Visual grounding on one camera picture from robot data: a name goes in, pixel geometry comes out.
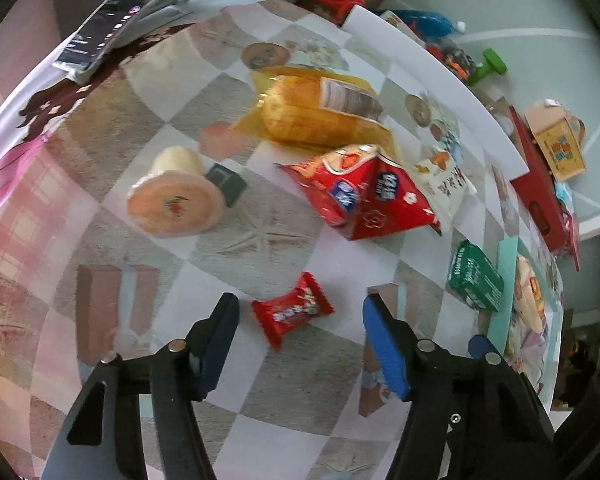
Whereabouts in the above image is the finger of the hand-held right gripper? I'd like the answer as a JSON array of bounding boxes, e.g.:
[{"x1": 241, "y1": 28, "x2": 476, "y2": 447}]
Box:
[{"x1": 468, "y1": 334, "x2": 492, "y2": 360}]

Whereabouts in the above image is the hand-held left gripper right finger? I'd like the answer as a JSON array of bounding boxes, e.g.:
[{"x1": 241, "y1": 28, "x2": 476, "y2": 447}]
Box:
[{"x1": 362, "y1": 294, "x2": 556, "y2": 480}]

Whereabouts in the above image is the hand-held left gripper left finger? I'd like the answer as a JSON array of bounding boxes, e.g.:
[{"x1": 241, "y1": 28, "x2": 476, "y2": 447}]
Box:
[{"x1": 41, "y1": 292, "x2": 241, "y2": 480}]

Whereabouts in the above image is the teal cardboard tray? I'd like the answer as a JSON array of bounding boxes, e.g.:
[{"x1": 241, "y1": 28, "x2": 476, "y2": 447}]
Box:
[{"x1": 487, "y1": 237, "x2": 566, "y2": 396}]

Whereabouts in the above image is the green snack box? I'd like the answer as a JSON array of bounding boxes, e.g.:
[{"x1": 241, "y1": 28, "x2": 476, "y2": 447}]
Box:
[{"x1": 446, "y1": 240, "x2": 505, "y2": 311}]

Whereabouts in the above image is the small red candy packet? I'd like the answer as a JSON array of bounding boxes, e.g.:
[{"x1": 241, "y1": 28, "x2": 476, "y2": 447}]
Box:
[{"x1": 251, "y1": 271, "x2": 336, "y2": 352}]

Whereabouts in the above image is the round orange jelly cup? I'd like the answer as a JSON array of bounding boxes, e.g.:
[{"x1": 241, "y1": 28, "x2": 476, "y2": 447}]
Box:
[{"x1": 126, "y1": 146, "x2": 226, "y2": 237}]

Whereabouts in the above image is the red snack bag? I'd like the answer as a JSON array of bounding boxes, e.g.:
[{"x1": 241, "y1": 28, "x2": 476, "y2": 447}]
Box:
[{"x1": 274, "y1": 144, "x2": 442, "y2": 242}]

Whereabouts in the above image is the white printed snack packet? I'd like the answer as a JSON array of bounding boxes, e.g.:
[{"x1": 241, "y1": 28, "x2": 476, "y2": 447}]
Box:
[{"x1": 410, "y1": 147, "x2": 478, "y2": 233}]

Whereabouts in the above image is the yellow bread packet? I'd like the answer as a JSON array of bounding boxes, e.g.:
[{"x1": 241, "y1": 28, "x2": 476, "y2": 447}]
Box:
[{"x1": 237, "y1": 66, "x2": 396, "y2": 148}]

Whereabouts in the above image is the red gift box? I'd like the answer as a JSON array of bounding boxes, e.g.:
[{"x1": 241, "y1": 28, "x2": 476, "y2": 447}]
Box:
[{"x1": 507, "y1": 105, "x2": 573, "y2": 261}]

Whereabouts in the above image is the blue face mask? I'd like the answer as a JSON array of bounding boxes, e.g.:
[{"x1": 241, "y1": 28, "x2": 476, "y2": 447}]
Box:
[{"x1": 554, "y1": 182, "x2": 576, "y2": 211}]

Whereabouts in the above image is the tan house gift box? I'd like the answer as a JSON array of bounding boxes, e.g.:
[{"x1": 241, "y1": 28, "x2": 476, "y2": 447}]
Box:
[{"x1": 524, "y1": 100, "x2": 587, "y2": 183}]

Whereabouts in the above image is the green dumbbell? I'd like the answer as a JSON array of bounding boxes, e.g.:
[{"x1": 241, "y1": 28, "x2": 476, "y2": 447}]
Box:
[{"x1": 467, "y1": 48, "x2": 508, "y2": 86}]

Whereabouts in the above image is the pile of colourful toys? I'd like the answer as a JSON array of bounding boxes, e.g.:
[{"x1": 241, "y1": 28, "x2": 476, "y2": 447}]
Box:
[{"x1": 425, "y1": 42, "x2": 481, "y2": 81}]

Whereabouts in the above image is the blue plastic bottle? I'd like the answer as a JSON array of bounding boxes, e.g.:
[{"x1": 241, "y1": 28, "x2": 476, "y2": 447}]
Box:
[{"x1": 395, "y1": 9, "x2": 467, "y2": 43}]

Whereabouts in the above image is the white phone stand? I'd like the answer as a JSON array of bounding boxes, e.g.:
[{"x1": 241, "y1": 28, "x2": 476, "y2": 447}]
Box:
[{"x1": 72, "y1": 0, "x2": 188, "y2": 86}]

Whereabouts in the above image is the smartphone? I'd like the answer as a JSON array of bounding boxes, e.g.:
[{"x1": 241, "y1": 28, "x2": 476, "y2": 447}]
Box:
[{"x1": 52, "y1": 0, "x2": 202, "y2": 73}]

